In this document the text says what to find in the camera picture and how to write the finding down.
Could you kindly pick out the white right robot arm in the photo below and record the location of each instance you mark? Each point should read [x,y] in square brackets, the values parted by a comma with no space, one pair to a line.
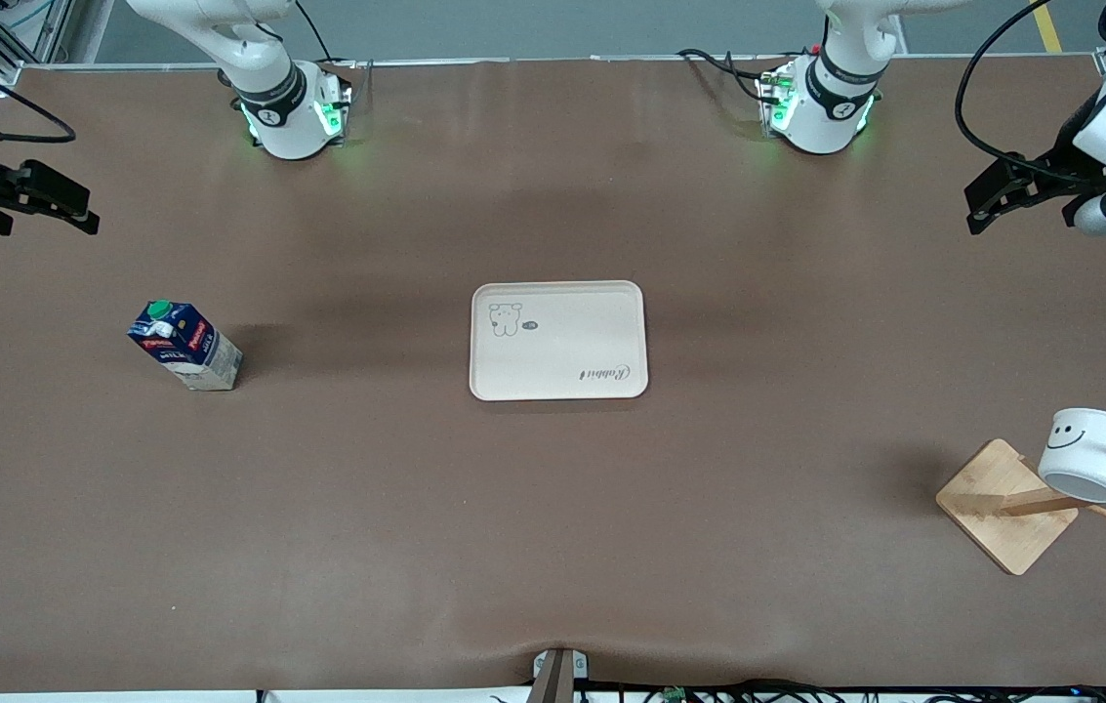
[284,127]

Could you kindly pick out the wooden mug stand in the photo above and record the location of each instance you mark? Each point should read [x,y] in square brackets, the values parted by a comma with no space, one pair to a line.
[1002,517]

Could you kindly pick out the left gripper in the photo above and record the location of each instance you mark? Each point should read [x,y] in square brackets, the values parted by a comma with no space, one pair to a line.
[1063,168]

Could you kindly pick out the metal table edge bracket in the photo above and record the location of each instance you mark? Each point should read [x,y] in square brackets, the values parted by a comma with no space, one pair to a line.
[557,674]

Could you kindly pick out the cream rectangular tray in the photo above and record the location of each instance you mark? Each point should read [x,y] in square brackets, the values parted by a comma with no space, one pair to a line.
[562,342]

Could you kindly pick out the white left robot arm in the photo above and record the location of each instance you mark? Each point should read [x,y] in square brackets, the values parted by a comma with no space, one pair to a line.
[826,117]

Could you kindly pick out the blue milk carton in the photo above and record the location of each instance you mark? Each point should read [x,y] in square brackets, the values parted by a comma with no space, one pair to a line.
[191,351]

